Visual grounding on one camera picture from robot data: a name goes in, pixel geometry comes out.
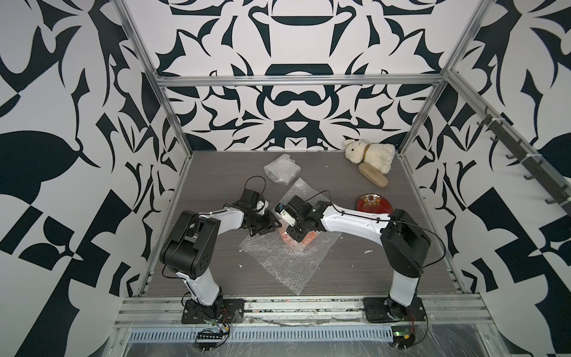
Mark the left electronics board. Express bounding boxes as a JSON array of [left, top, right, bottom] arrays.
[[194, 324, 230, 350]]

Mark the right electronics board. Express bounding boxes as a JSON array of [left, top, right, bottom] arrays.
[[391, 326, 416, 350]]

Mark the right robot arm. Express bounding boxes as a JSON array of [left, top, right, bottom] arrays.
[[275, 196, 431, 314]]

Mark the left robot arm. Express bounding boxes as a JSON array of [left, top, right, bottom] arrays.
[[160, 189, 282, 319]]

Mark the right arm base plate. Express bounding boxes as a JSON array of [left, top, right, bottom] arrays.
[[363, 296, 427, 324]]

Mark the white plush bunny toy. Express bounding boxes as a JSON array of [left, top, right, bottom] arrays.
[[343, 139, 396, 174]]

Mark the orange bubble plate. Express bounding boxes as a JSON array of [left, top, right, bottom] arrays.
[[277, 227, 318, 249]]

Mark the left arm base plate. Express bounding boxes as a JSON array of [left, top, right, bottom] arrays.
[[181, 297, 245, 324]]

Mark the black wall hook rail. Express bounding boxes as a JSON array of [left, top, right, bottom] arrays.
[[477, 107, 570, 216]]

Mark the electronics board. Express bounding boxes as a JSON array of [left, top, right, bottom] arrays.
[[391, 326, 416, 350], [194, 324, 230, 350]]

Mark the tan wooden brush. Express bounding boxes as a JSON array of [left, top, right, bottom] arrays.
[[358, 162, 389, 188]]

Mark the aluminium frame rail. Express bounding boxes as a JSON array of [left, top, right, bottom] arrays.
[[156, 74, 443, 88]]

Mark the red floral dinner plate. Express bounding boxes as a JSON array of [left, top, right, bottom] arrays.
[[355, 193, 394, 214]]

